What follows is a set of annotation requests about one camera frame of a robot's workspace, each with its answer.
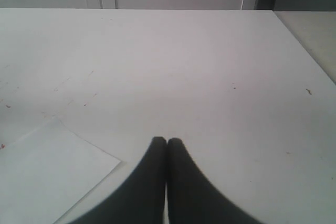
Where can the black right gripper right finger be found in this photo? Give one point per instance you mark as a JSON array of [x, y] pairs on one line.
[[190, 195]]

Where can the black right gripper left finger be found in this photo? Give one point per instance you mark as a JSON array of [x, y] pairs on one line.
[[141, 197]]

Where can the white paper sheet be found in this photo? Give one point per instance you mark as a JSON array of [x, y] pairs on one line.
[[47, 172]]

